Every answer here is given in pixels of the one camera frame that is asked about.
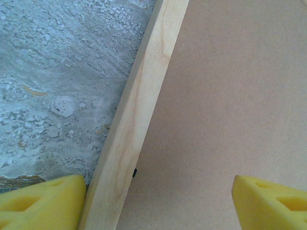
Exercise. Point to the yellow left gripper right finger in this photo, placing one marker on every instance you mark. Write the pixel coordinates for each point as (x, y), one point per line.
(271, 208)

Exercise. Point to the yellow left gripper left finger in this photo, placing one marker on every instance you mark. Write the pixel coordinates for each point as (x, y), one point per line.
(40, 208)

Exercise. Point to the brown backing board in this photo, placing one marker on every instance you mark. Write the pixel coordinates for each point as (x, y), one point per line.
(227, 95)

